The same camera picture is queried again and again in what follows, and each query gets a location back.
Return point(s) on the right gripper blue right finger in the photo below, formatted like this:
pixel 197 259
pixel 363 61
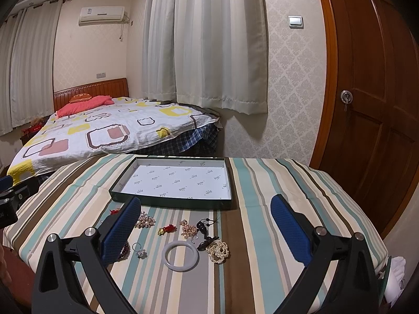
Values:
pixel 354 286

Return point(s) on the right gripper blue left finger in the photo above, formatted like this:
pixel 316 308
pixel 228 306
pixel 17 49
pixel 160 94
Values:
pixel 57 288

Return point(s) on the pearl rhinestone brooch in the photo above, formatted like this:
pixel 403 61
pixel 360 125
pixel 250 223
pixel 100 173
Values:
pixel 145 221

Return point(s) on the white jade bangle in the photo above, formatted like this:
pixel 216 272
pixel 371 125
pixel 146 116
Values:
pixel 180 256

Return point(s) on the red tassel gold charm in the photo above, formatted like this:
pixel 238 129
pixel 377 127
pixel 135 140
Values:
pixel 167 229

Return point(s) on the gold rhinestone earrings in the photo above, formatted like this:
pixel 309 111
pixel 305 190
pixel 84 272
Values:
pixel 188 231

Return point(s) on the black cord pendant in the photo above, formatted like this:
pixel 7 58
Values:
pixel 202 227

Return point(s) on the person's left hand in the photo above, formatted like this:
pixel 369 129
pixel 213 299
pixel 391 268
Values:
pixel 4 274

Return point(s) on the pink pillow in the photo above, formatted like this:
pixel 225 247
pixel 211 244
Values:
pixel 81 106

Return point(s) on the orange round cushion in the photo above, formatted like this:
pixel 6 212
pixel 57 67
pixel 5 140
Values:
pixel 80 98

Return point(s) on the wooden door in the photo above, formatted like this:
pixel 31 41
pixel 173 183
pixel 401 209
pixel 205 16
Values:
pixel 371 149

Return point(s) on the wooden headboard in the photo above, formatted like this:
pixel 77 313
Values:
pixel 114 88

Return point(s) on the white left curtain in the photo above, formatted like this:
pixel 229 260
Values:
pixel 27 54

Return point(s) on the white curtain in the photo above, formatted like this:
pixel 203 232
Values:
pixel 210 53
pixel 27 54

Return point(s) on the green tray white lining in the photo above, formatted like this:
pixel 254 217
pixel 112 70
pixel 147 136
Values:
pixel 176 182

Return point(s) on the silver door lock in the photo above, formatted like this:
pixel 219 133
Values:
pixel 346 98

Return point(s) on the white air conditioner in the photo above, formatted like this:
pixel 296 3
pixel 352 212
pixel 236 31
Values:
pixel 101 15

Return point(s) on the blue plaid bed sheet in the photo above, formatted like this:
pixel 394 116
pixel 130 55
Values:
pixel 200 142

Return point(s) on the white centre curtain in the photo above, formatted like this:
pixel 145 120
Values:
pixel 210 53

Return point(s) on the wall power socket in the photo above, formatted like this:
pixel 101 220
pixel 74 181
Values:
pixel 101 75

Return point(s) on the white light switch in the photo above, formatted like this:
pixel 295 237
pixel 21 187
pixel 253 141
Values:
pixel 295 22

